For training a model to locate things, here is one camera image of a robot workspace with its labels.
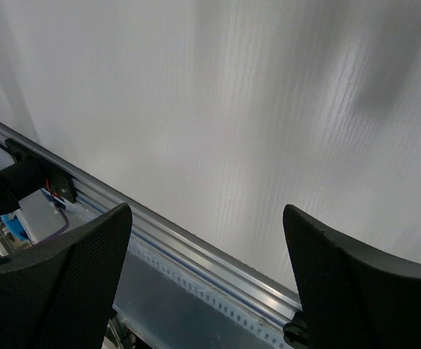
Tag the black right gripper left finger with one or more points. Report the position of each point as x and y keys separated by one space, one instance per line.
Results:
x=60 y=293

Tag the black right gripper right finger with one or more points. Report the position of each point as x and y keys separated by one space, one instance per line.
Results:
x=352 y=294

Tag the slotted cable duct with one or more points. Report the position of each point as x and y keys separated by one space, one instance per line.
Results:
x=219 y=301

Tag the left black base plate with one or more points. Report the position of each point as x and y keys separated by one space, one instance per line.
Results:
x=57 y=180

